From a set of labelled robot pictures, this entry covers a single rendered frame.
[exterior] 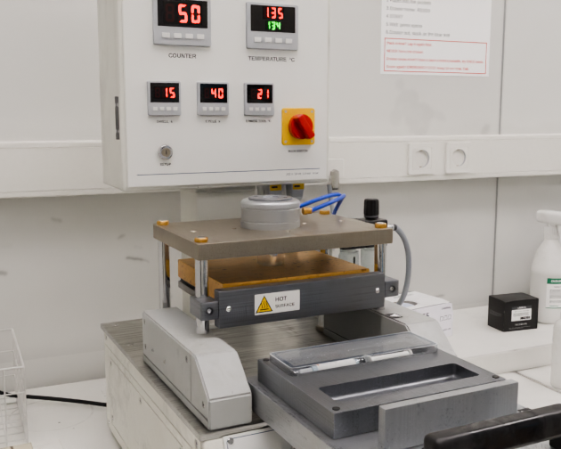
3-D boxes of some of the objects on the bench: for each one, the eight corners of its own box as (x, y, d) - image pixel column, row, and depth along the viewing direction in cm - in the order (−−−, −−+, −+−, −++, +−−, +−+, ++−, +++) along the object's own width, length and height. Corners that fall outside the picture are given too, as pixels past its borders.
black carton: (486, 324, 164) (488, 294, 163) (520, 321, 167) (522, 291, 166) (503, 332, 159) (504, 301, 158) (538, 328, 162) (539, 297, 160)
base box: (107, 431, 120) (103, 328, 117) (311, 393, 136) (312, 302, 134) (234, 640, 72) (232, 474, 70) (524, 543, 89) (532, 406, 86)
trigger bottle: (520, 317, 170) (525, 209, 166) (545, 313, 174) (551, 208, 170) (549, 327, 162) (556, 214, 159) (575, 322, 166) (582, 212, 163)
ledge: (296, 350, 161) (296, 330, 160) (584, 309, 195) (585, 292, 194) (366, 397, 134) (367, 373, 133) (687, 340, 168) (689, 321, 167)
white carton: (332, 339, 154) (332, 305, 152) (412, 322, 166) (413, 289, 165) (371, 355, 144) (371, 318, 143) (453, 335, 157) (454, 301, 156)
